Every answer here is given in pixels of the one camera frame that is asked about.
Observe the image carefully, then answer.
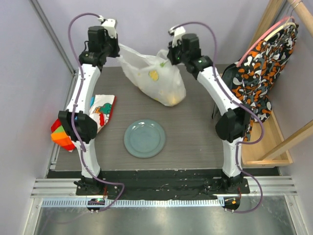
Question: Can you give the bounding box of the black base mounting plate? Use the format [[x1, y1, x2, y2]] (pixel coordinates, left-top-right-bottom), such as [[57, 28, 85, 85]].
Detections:
[[74, 169, 250, 201]]

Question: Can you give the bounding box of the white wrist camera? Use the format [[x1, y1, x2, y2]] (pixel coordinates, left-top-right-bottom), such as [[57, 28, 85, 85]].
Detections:
[[98, 15, 117, 39], [168, 25, 186, 47]]

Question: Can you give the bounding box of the yellow fake fruit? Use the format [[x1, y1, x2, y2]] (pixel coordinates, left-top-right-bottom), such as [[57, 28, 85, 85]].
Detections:
[[155, 94, 185, 107]]

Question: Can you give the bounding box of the orange black patterned garment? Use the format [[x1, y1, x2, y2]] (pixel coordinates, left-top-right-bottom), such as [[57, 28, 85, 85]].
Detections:
[[222, 23, 299, 141]]

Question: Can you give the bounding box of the cream clothes hanger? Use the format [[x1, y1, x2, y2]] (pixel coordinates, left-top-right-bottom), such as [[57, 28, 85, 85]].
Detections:
[[265, 22, 296, 41]]

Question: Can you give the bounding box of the wooden clothes rack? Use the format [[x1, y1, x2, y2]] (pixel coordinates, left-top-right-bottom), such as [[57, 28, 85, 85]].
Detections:
[[242, 0, 313, 167]]

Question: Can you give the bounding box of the grey-blue round plate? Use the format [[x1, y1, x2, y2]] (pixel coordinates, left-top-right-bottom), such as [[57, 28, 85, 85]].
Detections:
[[124, 119, 166, 159]]

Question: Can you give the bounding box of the white plastic bag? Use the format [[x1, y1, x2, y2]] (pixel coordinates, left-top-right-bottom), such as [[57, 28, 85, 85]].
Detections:
[[117, 44, 186, 100]]

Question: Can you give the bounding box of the pink clothes hanger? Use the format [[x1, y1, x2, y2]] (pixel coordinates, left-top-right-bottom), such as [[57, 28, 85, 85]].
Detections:
[[236, 16, 295, 68]]

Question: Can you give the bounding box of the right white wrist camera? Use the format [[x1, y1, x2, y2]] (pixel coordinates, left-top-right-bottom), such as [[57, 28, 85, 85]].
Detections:
[[168, 25, 186, 47]]

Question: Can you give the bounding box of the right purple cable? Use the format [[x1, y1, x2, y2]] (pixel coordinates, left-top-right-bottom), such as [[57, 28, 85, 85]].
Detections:
[[178, 22, 266, 213]]

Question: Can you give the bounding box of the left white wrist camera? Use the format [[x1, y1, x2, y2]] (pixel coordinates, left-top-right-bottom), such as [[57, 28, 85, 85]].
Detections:
[[98, 15, 117, 39]]

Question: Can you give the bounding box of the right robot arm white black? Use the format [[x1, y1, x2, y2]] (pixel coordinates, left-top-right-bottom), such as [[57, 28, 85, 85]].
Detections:
[[167, 29, 250, 193]]

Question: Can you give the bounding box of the white slotted cable duct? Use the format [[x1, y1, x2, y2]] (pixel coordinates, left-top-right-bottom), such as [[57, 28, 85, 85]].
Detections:
[[42, 197, 224, 208]]

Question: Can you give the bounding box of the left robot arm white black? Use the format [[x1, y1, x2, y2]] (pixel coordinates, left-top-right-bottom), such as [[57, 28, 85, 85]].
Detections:
[[58, 25, 119, 195]]

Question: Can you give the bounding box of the colourful rainbow cartoon cloth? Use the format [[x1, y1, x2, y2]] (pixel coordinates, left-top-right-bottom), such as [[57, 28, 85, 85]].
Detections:
[[51, 94, 116, 152]]

